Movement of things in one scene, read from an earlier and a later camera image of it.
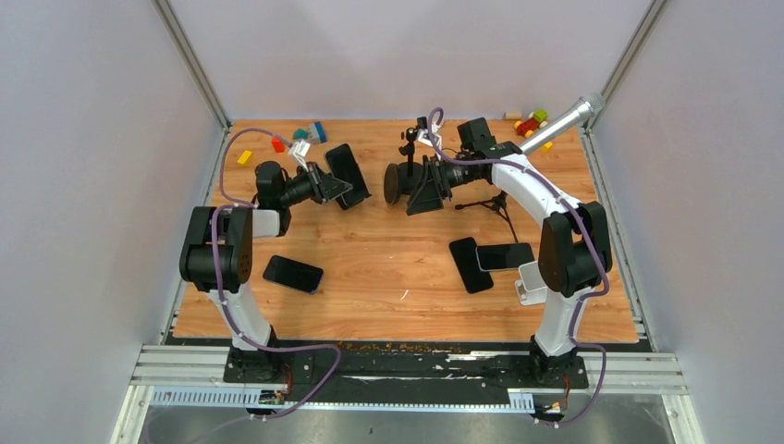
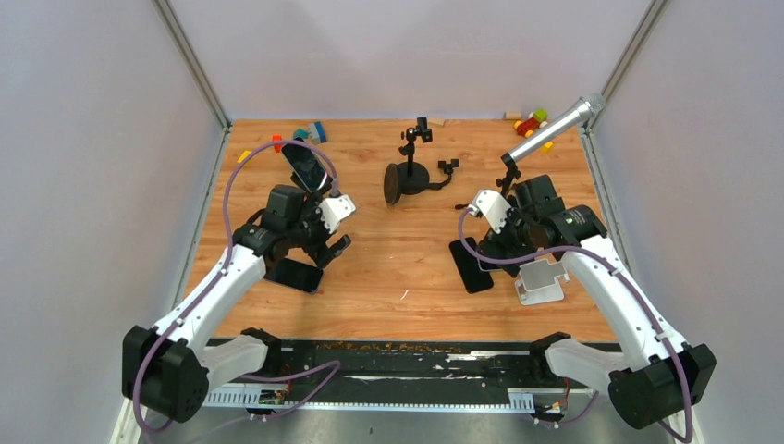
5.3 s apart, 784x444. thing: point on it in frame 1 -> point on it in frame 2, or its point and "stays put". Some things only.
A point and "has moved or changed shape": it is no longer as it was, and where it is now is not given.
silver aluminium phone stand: (531, 288) stays put
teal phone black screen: (344, 167) has moved or changed shape
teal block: (300, 134) stays put
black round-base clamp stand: (404, 177) stays put
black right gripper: (436, 186) -> (493, 245)
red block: (278, 145) stays put
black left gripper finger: (328, 186) -> (318, 253)
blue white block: (316, 133) stays put
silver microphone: (587, 106) stays put
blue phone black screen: (294, 275) stays put
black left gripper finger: (315, 172) -> (336, 250)
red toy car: (537, 118) stays put
